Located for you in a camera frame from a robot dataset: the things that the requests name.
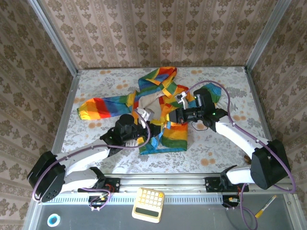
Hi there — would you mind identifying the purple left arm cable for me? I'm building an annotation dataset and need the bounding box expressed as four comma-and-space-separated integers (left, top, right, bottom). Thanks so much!
32, 109, 152, 211

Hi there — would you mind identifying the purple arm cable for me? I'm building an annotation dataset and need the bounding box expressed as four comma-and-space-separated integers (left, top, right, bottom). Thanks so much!
32, 109, 152, 211
183, 80, 297, 228

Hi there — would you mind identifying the long aluminium table rail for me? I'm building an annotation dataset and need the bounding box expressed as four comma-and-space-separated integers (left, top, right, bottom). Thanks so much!
33, 173, 295, 192

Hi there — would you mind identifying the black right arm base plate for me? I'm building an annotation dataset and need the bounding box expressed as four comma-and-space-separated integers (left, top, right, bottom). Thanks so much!
204, 176, 249, 193

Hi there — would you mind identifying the grey metal shelf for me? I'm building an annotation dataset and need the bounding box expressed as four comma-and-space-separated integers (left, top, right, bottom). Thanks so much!
23, 191, 307, 230

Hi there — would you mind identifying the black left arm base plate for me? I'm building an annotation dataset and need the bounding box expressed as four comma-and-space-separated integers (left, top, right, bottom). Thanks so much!
78, 177, 120, 193

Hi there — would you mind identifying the aluminium table side rail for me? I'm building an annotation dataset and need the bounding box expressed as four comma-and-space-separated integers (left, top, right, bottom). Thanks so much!
45, 71, 81, 175
244, 67, 285, 174

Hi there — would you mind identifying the blue tape roll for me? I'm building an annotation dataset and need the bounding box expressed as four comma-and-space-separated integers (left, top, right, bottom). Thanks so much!
47, 213, 60, 228

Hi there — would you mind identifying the rainbow striped zip jacket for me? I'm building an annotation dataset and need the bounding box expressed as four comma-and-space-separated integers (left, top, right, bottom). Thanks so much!
76, 66, 223, 156

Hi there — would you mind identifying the yellow white pen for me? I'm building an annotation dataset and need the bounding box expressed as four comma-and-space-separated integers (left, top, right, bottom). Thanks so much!
255, 195, 277, 219

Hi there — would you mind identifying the cream calculator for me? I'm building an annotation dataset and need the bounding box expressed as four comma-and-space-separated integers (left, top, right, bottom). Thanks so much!
131, 186, 165, 224

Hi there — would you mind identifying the aluminium corner post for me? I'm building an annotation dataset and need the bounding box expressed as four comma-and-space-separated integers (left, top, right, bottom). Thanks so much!
246, 0, 292, 71
28, 0, 79, 75

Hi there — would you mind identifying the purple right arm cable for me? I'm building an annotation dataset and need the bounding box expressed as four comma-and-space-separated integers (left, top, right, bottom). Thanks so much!
183, 80, 297, 228

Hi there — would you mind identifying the floral tablecloth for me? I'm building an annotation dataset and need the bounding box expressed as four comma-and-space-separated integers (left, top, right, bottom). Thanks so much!
55, 67, 278, 174

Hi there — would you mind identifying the slotted grey cable duct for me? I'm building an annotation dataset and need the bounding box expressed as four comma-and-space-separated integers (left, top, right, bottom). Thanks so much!
42, 193, 225, 205

